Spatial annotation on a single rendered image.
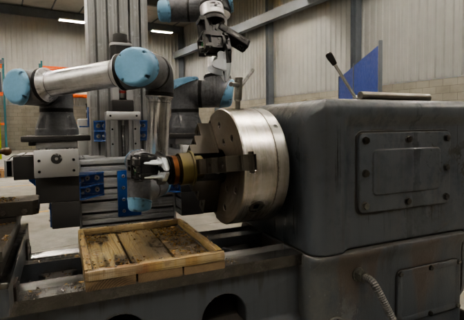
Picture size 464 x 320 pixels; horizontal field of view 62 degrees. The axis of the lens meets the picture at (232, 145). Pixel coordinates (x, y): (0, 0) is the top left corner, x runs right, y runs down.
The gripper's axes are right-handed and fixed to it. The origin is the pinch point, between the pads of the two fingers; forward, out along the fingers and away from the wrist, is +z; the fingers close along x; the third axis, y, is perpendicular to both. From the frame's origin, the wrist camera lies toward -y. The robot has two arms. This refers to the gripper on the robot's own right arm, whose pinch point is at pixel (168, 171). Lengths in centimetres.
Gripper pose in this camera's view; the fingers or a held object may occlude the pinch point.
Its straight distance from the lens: 99.1
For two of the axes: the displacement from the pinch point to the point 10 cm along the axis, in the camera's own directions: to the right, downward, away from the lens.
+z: 4.0, 0.4, -9.1
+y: -9.2, 0.3, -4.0
